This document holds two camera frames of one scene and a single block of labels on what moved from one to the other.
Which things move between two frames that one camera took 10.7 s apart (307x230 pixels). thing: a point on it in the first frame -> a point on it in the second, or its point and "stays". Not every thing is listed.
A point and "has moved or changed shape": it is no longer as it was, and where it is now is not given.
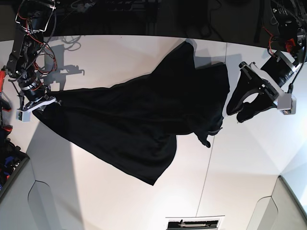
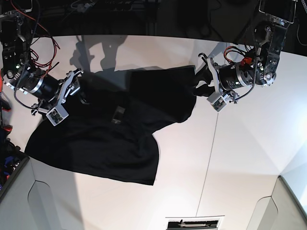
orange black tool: [5, 105] stays
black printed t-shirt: [135, 124] has moved or changed shape
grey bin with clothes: [12, 161] stays
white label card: [195, 223] stays
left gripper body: [36, 93] -> [51, 93]
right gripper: [277, 70] -> [228, 80]
